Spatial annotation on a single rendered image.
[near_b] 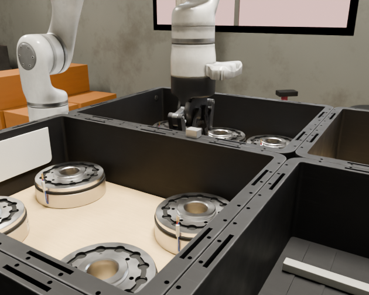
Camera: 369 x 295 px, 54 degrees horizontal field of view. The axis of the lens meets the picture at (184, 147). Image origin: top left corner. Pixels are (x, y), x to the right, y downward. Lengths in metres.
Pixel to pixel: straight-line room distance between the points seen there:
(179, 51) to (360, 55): 2.13
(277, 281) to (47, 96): 0.65
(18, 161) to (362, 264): 0.49
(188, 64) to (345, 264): 0.35
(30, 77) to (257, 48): 2.18
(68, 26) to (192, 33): 0.38
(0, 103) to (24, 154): 2.64
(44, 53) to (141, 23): 2.69
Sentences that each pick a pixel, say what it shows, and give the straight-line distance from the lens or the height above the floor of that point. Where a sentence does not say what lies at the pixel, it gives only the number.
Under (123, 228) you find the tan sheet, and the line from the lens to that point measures 0.49.
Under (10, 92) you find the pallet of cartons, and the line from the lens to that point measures 3.29.
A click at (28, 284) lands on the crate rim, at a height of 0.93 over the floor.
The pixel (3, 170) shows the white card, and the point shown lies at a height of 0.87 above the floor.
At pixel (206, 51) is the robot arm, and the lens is 0.59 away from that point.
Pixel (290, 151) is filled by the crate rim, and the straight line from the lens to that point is 0.47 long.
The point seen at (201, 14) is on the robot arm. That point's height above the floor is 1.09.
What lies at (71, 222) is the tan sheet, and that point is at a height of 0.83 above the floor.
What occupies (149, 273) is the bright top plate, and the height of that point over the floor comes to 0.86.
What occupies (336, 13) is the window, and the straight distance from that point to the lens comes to 2.66.
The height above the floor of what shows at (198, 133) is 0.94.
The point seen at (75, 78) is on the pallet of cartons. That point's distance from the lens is 3.69.
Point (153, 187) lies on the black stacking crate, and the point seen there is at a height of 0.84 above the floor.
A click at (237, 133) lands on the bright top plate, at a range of 0.77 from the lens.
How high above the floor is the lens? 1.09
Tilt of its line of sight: 20 degrees down
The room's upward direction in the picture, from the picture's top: straight up
